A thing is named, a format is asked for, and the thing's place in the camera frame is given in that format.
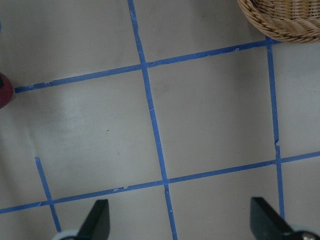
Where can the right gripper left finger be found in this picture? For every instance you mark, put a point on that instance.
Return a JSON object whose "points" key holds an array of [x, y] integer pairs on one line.
{"points": [[97, 223]]}

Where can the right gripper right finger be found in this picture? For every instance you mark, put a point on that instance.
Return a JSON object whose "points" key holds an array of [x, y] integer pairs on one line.
{"points": [[266, 223]]}

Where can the red striped apple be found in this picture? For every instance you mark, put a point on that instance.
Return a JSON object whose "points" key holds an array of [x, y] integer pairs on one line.
{"points": [[6, 91]]}

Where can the wicker basket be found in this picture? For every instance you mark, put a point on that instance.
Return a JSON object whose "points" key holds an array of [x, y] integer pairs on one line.
{"points": [[288, 21]]}

